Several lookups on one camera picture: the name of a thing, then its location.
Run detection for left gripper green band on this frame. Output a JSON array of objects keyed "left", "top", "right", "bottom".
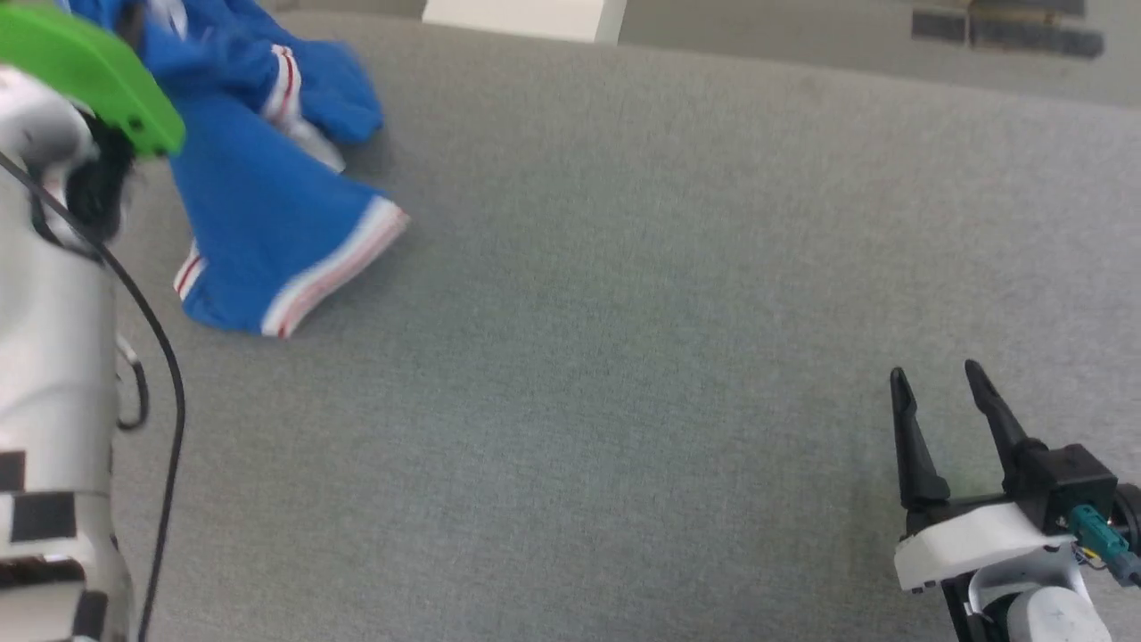
[{"left": 0, "top": 3, "right": 186, "bottom": 243}]

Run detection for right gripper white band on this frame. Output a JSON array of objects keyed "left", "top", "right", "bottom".
[{"left": 890, "top": 359, "right": 1081, "bottom": 642}]

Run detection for blue basketball jersey white sleeves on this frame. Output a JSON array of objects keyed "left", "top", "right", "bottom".
[{"left": 62, "top": 0, "right": 411, "bottom": 340}]

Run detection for black floor tape patches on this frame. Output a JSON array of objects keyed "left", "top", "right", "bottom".
[{"left": 911, "top": 0, "right": 1106, "bottom": 60}]

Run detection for white rectangular box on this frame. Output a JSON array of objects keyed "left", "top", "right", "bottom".
[{"left": 421, "top": 0, "right": 628, "bottom": 45}]

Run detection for right arm black cable teal plug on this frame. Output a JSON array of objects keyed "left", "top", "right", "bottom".
[{"left": 1068, "top": 504, "right": 1141, "bottom": 588}]

